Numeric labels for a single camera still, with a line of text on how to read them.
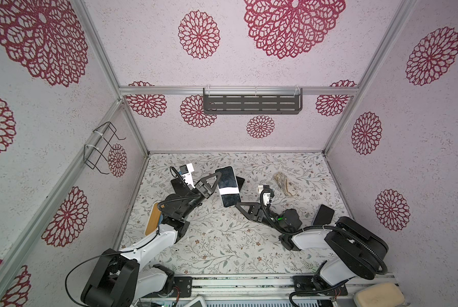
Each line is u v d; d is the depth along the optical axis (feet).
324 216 3.09
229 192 2.28
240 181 3.50
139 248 1.55
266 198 2.33
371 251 1.34
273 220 2.21
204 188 2.09
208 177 2.25
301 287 2.39
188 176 2.16
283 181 3.38
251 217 2.18
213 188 2.19
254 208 2.22
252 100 3.04
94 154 2.45
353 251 1.45
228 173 2.26
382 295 2.26
